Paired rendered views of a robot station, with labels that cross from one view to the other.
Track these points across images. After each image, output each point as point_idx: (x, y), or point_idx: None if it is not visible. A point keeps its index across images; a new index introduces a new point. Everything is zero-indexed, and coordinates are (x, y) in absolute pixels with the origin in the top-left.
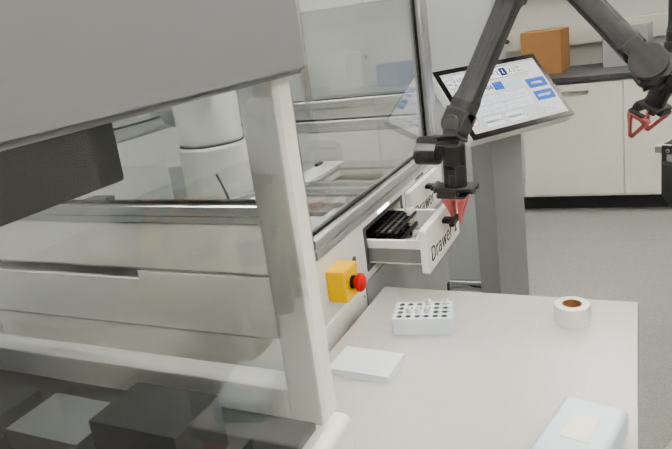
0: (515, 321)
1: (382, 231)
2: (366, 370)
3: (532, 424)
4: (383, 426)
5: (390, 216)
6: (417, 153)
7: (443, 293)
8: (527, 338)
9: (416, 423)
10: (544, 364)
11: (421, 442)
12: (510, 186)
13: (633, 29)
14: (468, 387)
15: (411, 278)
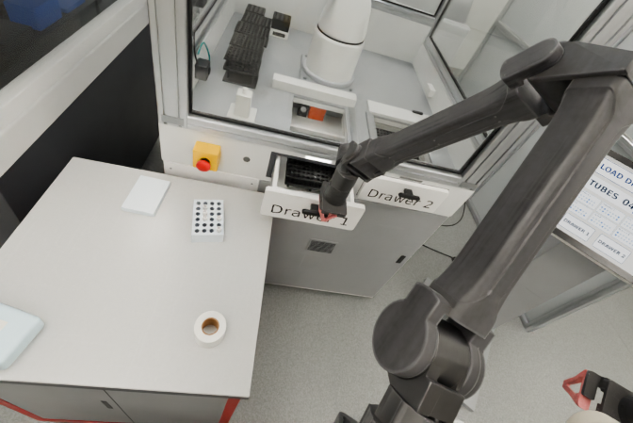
0: (211, 285)
1: (290, 168)
2: (132, 195)
3: (43, 300)
4: (68, 212)
5: (327, 170)
6: (338, 149)
7: (264, 233)
8: (180, 295)
9: (66, 229)
10: (133, 308)
11: (41, 234)
12: (546, 279)
13: (474, 294)
14: (107, 256)
15: None
